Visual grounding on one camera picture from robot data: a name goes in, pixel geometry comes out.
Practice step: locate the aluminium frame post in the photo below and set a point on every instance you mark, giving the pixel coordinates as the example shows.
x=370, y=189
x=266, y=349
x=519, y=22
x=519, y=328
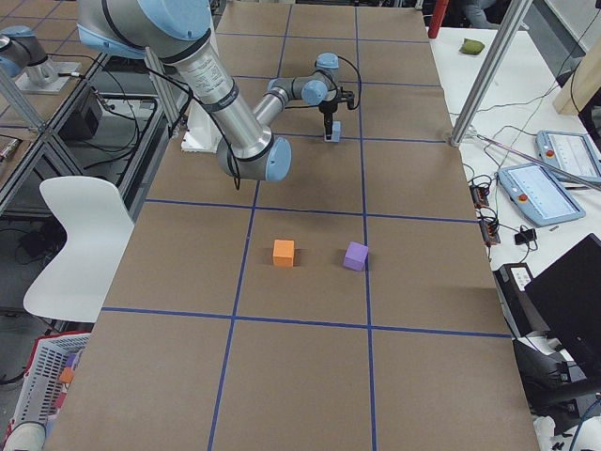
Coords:
x=504, y=37

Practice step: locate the far teach pendant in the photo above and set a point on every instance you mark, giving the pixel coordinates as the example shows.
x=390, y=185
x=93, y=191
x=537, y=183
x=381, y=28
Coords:
x=569, y=152

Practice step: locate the black monitor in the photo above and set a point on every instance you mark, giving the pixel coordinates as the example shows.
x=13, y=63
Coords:
x=567, y=296

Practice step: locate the near teach pendant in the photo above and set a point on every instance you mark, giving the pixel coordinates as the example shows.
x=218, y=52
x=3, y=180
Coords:
x=539, y=195

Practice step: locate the orange foam block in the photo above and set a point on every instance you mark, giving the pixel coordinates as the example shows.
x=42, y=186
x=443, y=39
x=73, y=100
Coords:
x=283, y=253

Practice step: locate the black box with label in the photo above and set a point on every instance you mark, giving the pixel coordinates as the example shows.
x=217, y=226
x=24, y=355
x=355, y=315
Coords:
x=523, y=318

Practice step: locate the purple foam block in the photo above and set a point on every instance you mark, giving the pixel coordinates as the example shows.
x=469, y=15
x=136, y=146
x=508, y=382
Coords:
x=355, y=256

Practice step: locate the light blue foam block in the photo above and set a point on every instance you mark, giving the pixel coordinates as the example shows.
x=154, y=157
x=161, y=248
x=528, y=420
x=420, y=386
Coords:
x=336, y=135

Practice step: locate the white plastic chair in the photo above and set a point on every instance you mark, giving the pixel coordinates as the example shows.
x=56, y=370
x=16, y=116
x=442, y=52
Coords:
x=74, y=285

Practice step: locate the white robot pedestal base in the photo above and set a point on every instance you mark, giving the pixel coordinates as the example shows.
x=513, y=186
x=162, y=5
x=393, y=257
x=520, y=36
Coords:
x=201, y=135

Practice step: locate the teach pendant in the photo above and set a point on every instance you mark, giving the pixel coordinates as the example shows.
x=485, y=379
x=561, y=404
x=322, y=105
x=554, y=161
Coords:
x=539, y=195
x=569, y=152

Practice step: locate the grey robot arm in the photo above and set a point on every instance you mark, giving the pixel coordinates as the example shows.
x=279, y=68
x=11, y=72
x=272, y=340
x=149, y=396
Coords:
x=178, y=33
x=24, y=59

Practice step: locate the red fire extinguisher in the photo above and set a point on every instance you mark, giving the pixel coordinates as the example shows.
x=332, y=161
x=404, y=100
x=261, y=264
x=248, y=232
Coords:
x=437, y=18

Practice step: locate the white perforated basket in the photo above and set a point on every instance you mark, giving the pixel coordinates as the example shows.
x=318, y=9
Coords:
x=47, y=377

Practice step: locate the orange electronics board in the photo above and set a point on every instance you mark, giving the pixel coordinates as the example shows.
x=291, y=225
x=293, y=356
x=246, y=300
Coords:
x=487, y=218

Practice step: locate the green bean bag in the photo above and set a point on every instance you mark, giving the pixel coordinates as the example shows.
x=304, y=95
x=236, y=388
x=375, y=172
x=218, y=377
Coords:
x=471, y=47

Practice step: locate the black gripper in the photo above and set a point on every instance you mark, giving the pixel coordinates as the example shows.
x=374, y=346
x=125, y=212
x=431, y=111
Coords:
x=327, y=109

